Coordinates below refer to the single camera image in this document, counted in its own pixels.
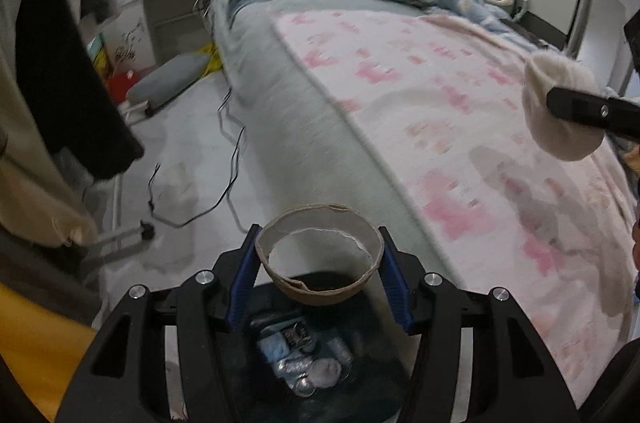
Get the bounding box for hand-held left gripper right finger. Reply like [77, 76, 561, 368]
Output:
[377, 225, 581, 423]

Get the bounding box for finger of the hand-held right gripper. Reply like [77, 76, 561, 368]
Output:
[546, 87, 640, 140]

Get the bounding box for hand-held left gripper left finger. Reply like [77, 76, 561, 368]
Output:
[54, 224, 263, 423]

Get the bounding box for white towel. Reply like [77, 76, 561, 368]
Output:
[522, 52, 601, 162]

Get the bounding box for black trash bin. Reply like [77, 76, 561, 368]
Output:
[234, 270, 417, 423]

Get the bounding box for brown cardboard tape roll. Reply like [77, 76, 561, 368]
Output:
[255, 203, 385, 306]

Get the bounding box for black tissue packet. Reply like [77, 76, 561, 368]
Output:
[280, 322, 317, 352]

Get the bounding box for blue white plastic packet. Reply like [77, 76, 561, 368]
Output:
[257, 331, 293, 366]

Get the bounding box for crumpled silver wrapper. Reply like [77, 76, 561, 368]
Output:
[272, 360, 317, 399]

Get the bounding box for white crumpled tissue ball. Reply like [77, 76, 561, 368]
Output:
[307, 357, 344, 390]

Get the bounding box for pink printed blanket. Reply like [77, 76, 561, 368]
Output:
[270, 10, 640, 409]

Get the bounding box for metal clothes rack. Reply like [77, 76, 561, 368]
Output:
[84, 176, 147, 265]

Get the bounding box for grey bed sheet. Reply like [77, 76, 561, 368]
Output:
[210, 0, 453, 275]

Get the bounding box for yellow object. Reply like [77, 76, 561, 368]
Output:
[0, 282, 97, 423]

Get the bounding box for grey floor cushion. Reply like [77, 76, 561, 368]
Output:
[125, 53, 214, 110]

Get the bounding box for beige hanging garment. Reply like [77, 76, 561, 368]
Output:
[0, 38, 101, 250]

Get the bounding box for red bag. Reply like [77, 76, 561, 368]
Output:
[107, 70, 147, 105]

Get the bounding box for green box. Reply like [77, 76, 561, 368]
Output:
[87, 33, 109, 70]

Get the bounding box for black hanging garment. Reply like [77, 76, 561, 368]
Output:
[15, 0, 147, 182]

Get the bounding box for black floor cable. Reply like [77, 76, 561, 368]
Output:
[147, 87, 249, 230]

